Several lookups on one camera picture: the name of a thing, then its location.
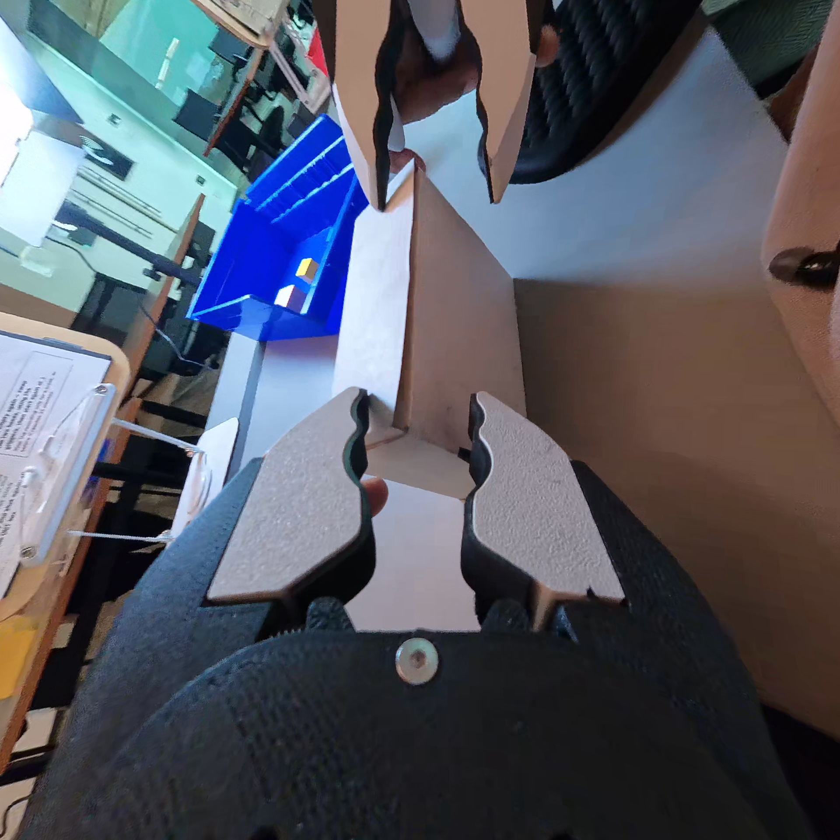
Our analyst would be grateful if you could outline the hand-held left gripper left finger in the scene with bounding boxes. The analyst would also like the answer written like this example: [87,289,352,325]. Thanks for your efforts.
[206,387,376,605]

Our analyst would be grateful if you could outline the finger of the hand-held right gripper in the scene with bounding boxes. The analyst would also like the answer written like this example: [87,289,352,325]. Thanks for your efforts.
[331,0,406,212]
[459,0,543,204]

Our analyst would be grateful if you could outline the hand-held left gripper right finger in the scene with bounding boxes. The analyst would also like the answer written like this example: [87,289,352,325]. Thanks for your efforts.
[461,392,626,632]

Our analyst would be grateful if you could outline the white cardboard box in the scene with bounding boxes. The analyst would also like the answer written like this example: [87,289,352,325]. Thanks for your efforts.
[331,157,529,503]

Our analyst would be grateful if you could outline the person's right hand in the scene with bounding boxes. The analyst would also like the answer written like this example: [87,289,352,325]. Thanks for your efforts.
[394,26,483,129]

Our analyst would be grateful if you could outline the white panel on rods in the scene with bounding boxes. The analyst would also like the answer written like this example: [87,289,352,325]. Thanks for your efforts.
[172,416,240,546]

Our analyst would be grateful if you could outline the blue plastic bin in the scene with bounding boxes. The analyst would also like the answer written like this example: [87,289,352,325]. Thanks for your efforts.
[187,115,370,342]

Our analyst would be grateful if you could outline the clear acrylic holder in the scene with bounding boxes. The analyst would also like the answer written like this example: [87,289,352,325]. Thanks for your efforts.
[20,384,118,565]

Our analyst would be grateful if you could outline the white machine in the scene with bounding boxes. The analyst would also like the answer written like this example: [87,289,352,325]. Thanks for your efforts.
[62,131,240,263]

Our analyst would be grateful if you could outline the long wooden edged desk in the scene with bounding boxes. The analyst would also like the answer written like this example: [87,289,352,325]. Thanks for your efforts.
[121,193,221,395]

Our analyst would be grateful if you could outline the dark green cloth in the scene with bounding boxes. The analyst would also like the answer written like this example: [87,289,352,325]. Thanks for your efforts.
[702,0,840,99]

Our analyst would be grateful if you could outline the printed paper sheet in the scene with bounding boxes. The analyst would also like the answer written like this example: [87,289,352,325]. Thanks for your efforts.
[0,331,112,592]

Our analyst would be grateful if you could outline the yellow sticky note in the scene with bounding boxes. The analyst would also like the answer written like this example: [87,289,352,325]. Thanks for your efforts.
[0,617,39,702]

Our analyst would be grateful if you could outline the person's light hoodie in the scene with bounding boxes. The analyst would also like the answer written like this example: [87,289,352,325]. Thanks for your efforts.
[761,39,840,434]

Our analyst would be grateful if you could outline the black drawstring toggle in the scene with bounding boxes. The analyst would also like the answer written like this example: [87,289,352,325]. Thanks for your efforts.
[768,244,840,287]

